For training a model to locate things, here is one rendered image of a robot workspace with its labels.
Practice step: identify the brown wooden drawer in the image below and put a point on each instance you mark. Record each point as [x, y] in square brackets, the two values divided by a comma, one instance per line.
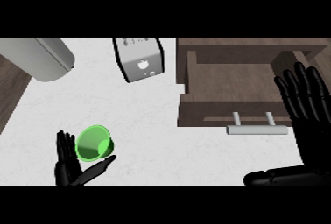
[235, 90]

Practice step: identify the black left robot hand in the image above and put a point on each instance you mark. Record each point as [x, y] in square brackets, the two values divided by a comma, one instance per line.
[67, 169]

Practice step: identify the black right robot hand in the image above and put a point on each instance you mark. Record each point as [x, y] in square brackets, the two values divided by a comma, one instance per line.
[312, 140]

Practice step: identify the pale grey rounded appliance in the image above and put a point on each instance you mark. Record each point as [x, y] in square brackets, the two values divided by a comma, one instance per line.
[36, 58]

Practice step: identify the brown wooden cabinet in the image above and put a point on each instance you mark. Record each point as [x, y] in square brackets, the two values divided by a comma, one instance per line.
[259, 46]

